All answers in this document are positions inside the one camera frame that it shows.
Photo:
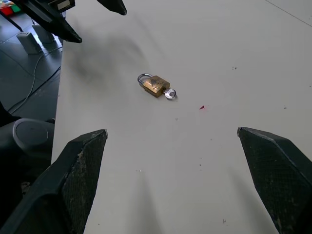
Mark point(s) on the silver key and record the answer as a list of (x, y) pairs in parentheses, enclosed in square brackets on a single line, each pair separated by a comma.
[(170, 93)]

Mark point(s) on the brass padlock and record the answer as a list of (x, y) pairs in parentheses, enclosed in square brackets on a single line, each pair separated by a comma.
[(156, 85)]

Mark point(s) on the black metal bar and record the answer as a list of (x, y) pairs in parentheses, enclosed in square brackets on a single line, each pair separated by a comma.
[(12, 21)]

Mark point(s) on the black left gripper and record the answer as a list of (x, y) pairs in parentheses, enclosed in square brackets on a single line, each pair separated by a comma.
[(64, 4)]

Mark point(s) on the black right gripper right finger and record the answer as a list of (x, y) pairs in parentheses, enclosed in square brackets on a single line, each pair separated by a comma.
[(282, 175)]

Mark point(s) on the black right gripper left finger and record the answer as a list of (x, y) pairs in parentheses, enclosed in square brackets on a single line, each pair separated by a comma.
[(61, 195)]

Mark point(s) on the white power adapter box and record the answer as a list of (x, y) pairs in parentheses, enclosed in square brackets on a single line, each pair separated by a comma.
[(28, 44)]

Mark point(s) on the box of colourful blocks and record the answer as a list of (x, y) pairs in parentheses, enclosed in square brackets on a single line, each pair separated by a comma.
[(11, 7)]

